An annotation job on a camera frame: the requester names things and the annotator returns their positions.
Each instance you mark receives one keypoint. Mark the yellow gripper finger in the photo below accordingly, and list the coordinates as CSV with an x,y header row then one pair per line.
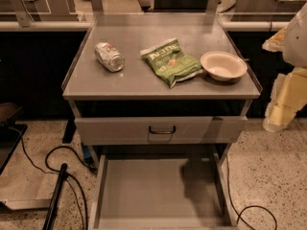
x,y
288,96

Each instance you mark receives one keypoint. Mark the green jalapeno chip bag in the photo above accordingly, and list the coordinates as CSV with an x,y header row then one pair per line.
x,y
170,63

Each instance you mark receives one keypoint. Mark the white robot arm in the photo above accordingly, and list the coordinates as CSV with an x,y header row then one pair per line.
x,y
291,41

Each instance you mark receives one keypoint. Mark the grey top drawer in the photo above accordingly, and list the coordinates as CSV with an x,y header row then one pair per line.
x,y
134,131

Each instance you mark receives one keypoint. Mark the grey metal drawer cabinet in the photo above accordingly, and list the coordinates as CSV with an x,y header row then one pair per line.
x,y
136,91

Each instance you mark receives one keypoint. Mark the open grey middle drawer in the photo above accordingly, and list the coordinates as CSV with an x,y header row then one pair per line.
x,y
160,194

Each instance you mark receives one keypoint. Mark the white paper bowl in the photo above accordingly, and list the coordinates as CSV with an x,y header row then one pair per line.
x,y
223,66

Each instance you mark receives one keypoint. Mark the crushed silver soda can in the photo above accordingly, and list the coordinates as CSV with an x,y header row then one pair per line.
x,y
109,57

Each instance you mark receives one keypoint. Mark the black bar on floor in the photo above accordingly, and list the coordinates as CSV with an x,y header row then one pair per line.
x,y
52,210

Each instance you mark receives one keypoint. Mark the dark chair at left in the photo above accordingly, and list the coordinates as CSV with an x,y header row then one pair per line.
x,y
10,132

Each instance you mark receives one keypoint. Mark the black drawer handle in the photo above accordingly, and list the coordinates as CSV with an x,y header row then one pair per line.
x,y
162,132

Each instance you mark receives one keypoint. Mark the white horizontal rail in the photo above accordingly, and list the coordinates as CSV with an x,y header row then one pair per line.
x,y
46,26

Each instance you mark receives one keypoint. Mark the grey table base plate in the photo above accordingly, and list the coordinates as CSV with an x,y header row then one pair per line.
x,y
18,205

